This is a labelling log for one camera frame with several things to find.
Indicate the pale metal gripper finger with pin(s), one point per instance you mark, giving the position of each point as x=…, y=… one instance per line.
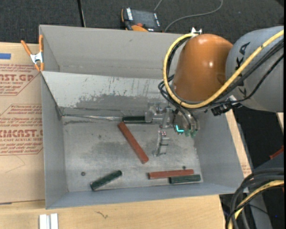
x=161, y=145
x=150, y=117

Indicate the dark green flat block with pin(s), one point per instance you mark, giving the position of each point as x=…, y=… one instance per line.
x=105, y=180
x=133, y=119
x=185, y=179

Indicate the red-brown flat block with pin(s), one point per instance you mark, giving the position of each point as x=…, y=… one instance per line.
x=170, y=174
x=133, y=142

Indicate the grey metal bin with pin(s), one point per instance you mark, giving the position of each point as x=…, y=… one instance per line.
x=105, y=149

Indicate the brown cardboard board, red print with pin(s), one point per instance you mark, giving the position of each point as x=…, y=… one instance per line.
x=19, y=128

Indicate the black cylinder on white bracket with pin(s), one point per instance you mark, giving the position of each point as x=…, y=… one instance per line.
x=219, y=110

